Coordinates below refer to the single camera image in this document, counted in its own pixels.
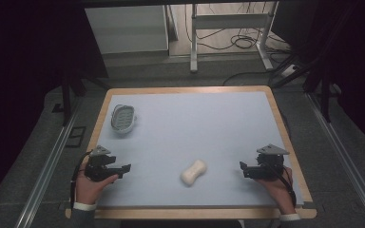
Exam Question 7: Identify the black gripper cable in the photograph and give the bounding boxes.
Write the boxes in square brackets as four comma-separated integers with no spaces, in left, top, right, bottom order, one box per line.
[267,162,298,209]
[69,150,93,211]

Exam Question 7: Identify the person's right hand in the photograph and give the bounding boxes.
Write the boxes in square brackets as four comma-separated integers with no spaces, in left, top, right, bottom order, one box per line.
[254,165,297,216]

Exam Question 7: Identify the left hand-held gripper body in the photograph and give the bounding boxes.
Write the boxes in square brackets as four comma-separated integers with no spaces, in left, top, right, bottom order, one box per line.
[84,144,118,182]

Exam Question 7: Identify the black floor cables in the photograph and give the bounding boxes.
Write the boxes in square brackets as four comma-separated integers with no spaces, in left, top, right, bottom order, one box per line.
[183,2,294,87]

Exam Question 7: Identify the light blue table mat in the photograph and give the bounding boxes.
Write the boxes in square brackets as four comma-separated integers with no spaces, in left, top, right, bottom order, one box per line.
[96,91,305,209]

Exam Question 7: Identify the dark curtain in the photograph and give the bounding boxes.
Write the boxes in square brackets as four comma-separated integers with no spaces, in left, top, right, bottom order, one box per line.
[270,0,365,156]
[0,0,109,210]

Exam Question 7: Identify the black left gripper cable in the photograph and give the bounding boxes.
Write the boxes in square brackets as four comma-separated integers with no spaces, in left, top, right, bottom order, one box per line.
[69,150,93,211]

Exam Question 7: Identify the white cabinet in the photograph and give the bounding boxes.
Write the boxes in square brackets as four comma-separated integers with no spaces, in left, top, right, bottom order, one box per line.
[84,4,170,55]

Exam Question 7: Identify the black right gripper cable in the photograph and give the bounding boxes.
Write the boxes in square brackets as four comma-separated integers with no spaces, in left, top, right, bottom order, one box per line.
[267,162,298,209]

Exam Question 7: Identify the person's left hand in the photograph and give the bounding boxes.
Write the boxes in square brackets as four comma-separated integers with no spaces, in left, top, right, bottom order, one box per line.
[74,170,120,207]

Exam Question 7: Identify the white metal table frame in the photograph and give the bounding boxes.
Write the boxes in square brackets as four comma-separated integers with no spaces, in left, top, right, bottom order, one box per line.
[189,1,280,74]

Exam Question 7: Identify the black metal stand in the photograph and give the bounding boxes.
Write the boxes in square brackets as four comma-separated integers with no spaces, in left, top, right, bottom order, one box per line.
[50,70,112,127]
[270,47,344,124]

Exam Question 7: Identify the black floor frame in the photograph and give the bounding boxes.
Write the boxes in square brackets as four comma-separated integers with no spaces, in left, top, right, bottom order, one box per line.
[65,125,87,148]

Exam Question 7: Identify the grey oval soap dish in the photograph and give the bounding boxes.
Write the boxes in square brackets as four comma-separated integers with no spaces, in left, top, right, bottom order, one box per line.
[110,104,138,135]

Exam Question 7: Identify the white soap bar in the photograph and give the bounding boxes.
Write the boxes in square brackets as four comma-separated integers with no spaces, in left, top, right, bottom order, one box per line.
[180,159,208,187]

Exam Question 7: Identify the white power strip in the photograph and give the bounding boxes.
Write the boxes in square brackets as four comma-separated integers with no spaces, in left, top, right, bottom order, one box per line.
[279,64,299,79]

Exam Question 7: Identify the aluminium floor rail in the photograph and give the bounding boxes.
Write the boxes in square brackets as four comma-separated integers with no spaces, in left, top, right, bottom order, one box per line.
[14,100,83,228]
[306,92,365,228]

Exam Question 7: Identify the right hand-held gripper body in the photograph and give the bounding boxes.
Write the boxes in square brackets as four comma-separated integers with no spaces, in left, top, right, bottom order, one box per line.
[248,143,290,182]

